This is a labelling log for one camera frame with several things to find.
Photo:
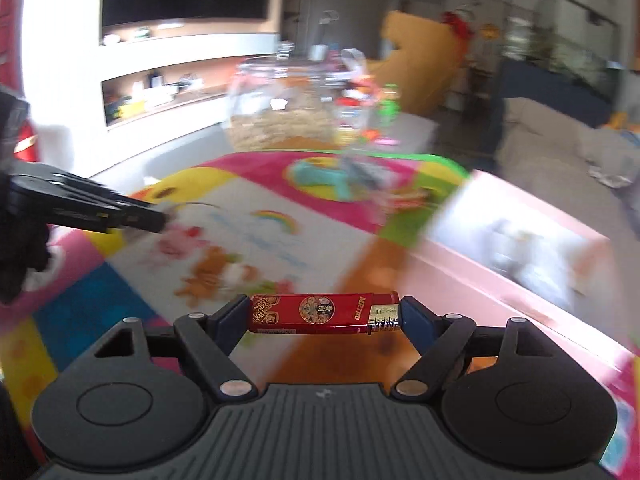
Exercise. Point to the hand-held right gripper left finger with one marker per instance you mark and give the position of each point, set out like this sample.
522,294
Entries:
235,320

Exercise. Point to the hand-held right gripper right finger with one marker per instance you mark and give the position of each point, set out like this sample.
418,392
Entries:
415,322

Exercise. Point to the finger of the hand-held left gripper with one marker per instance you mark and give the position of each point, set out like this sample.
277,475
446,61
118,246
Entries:
115,224
75,190

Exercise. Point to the red lighter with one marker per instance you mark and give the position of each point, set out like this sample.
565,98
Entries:
320,314

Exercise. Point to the pink cardboard box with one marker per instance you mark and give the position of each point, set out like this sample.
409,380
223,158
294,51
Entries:
525,310

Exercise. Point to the white media cabinet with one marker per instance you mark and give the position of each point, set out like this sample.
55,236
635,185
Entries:
65,85

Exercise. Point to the large glass jar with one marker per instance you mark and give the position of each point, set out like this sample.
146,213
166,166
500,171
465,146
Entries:
280,105

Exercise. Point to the green toy candy dispenser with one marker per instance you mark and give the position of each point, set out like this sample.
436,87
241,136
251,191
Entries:
390,109

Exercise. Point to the grey sofa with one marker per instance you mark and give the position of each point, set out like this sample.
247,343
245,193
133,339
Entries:
560,150

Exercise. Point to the yellow plush chair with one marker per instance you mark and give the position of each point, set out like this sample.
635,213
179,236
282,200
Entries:
420,70

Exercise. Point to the dark blue tank cabinet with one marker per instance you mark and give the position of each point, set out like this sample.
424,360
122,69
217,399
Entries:
545,95

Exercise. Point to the white plastic bag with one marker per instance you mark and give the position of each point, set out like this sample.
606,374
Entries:
354,62

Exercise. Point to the white stick vacuum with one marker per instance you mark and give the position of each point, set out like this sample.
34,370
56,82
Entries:
328,35

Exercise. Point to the red tassel ornament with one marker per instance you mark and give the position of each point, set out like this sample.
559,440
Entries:
457,25

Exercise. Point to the glass fish tank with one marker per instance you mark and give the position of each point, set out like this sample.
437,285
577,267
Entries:
560,45

